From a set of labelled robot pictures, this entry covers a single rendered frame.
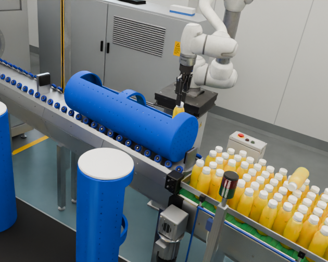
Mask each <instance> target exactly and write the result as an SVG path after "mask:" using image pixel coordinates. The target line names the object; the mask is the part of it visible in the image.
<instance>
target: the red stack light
mask: <svg viewBox="0 0 328 262"><path fill-rule="evenodd" d="M238 180H239V179H238ZM238 180H237V181H230V180H227V179H226V178H225V177H224V176H223V177H222V181H221V184H222V185H223V186H224V187H225V188H227V189H235V188H236V187H237V184H238Z"/></svg>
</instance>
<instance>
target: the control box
mask: <svg viewBox="0 0 328 262"><path fill-rule="evenodd" d="M238 134H243V133H241V132H238V131H236V132H235V133H233V134H232V135H230V137H229V141H228V145H227V148H226V150H228V148H232V149H234V150H235V151H234V154H238V155H239V152H240V151H241V150H244V151H246V152H247V154H246V158H247V157H252V158H254V161H253V162H254V163H258V162H259V160H260V159H262V158H263V155H264V152H265V149H266V146H267V143H265V142H263V141H260V140H258V139H256V138H253V137H251V136H248V135H246V134H243V135H244V137H240V136H239V135H238ZM246 138H248V139H249V141H246V140H245V139H246ZM252 140H253V141H254V142H255V143H251V141H252Z"/></svg>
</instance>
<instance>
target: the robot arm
mask: <svg viewBox="0 0 328 262"><path fill-rule="evenodd" d="M253 1H254V0H224V1H223V2H224V7H225V12H224V17H223V22H222V21H221V19H220V18H219V17H218V16H217V14H216V13H215V12H214V10H213V9H212V8H211V6H210V5H211V3H212V2H213V0H199V8H200V11H201V13H202V14H203V16H204V17H205V18H206V19H207V20H208V22H209V23H210V24H211V25H212V26H213V28H214V29H215V30H216V32H214V33H213V34H212V35H206V34H203V30H202V28H201V25H200V24H197V23H188V24H187V25H186V26H185V28H184V30H183V33H182V37H181V43H180V49H181V52H180V59H179V63H180V67H179V70H180V71H181V73H180V76H179V77H176V83H175V84H174V86H175V87H176V88H175V89H174V91H175V93H176V94H177V97H176V103H175V105H177V106H181V102H183V103H184V104H185V100H186V95H188V96H191V97H193V98H196V97H197V96H198V95H200V94H201V93H204V92H205V90H204V89H201V85H206V86H209V87H213V88H219V89H228V88H232V87H234V85H235V83H236V80H237V72H236V70H234V69H233V64H232V62H231V61H230V59H231V58H233V57H234V56H235V55H236V53H237V50H238V44H237V42H236V41H235V36H236V32H237V28H238V23H239V18H240V15H241V11H242V10H243V9H244V8H245V6H246V4H250V3H252V2H253ZM197 54H201V55H206V56H209V57H214V58H216V59H214V60H213V61H212V63H211V65H210V64H207V63H206V61H205V59H204V58H203V57H202V56H199V55H197Z"/></svg>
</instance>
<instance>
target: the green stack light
mask: <svg viewBox="0 0 328 262"><path fill-rule="evenodd" d="M235 191H236V188H235V189H227V188H225V187H224V186H223V185H222V184H221V185H220V189H219V195H220V196H221V197H223V198H225V199H232V198H233V197H234V195H235Z"/></svg>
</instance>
